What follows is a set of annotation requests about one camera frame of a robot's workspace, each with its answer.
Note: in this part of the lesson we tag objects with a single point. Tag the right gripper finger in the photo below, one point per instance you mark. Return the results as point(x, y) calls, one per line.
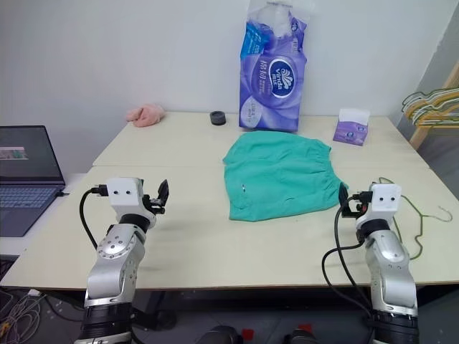
point(344, 195)

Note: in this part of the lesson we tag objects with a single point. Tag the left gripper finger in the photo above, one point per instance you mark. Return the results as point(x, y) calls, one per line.
point(164, 193)

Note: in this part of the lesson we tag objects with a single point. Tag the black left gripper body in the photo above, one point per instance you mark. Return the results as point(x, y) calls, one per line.
point(156, 208)

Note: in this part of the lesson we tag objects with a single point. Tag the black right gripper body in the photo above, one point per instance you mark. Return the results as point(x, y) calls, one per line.
point(353, 210)

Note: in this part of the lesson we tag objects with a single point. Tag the green shorts with orange drawstring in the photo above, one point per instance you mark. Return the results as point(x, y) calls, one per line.
point(279, 172)

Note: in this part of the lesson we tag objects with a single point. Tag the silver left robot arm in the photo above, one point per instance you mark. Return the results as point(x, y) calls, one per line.
point(114, 258)

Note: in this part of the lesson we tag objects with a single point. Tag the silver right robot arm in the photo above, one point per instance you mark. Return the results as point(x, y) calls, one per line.
point(391, 272)

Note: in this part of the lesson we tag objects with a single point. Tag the small purple tissue box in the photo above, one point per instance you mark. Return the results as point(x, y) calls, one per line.
point(349, 134)

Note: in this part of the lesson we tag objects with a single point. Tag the pink cloth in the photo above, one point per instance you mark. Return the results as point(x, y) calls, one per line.
point(145, 116)

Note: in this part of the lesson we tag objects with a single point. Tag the white side table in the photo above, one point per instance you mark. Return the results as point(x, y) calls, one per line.
point(73, 186)

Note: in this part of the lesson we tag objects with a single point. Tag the black round cap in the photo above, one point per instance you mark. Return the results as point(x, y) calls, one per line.
point(218, 119)

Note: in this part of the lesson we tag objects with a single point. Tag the wooden clothes rack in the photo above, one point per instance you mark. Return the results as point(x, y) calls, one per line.
point(421, 134)

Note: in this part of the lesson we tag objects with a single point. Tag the bunch of clothes hangers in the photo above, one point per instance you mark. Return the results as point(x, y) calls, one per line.
point(419, 114)

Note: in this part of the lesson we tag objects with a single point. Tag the large purple tissue pack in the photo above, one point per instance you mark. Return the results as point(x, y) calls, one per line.
point(272, 93)

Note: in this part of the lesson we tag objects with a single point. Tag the grey laptop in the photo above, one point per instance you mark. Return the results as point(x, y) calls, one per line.
point(21, 200)

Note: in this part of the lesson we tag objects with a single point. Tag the dark rounded shape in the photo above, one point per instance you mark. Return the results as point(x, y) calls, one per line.
point(303, 337)
point(218, 335)

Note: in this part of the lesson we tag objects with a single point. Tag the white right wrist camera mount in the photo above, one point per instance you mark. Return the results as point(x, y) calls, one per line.
point(383, 200)

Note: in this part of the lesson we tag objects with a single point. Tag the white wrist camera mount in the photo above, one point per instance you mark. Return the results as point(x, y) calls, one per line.
point(123, 193)
point(383, 200)

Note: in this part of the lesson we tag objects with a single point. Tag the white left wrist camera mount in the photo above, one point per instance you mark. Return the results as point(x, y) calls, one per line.
point(123, 193)

